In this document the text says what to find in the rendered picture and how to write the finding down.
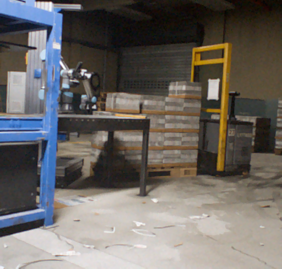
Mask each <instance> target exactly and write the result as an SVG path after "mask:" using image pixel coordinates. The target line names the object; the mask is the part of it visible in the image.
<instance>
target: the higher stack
mask: <svg viewBox="0 0 282 269"><path fill-rule="evenodd" d="M201 85H202V84H201V83H194V82H171V83H170V86H169V95H200V96H201V95H202V94H201V93H202V91H201V87H202V86H201ZM179 99H184V103H183V112H191V113H200V107H201V106H200V105H201V101H200V100H199V99H187V98H179ZM182 116H183V119H182V124H183V127H182V129H183V130H198V129H199V117H197V116H184V115H182ZM181 133H182V138H181V139H182V142H181V146H182V147H188V146H198V140H199V137H198V135H199V134H198V133H189V132H181ZM180 150H181V159H180V163H197V154H198V150H196V149H180ZM179 167H180V177H182V176H196V173H197V167H196V166H179Z"/></svg>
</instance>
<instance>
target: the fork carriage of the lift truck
mask: <svg viewBox="0 0 282 269"><path fill-rule="evenodd" d="M196 150H198V154H197V166H196V167H197V169H203V170H205V172H208V173H215V162H216V152H212V151H208V150H202V149H196Z"/></svg>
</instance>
